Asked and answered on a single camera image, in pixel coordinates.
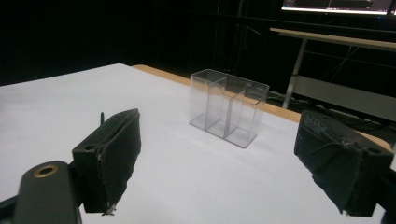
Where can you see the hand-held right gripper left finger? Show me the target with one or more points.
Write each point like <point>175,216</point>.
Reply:
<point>115,155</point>

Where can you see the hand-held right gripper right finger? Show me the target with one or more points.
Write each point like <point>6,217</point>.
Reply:
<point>339,161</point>

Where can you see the light wooden desk with white legs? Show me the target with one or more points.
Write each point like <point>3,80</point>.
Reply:
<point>336,39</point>

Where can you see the computer monitor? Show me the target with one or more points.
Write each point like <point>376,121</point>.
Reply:
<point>336,7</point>

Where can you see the clear plastic compartment organizer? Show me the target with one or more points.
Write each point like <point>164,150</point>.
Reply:
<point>229,109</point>

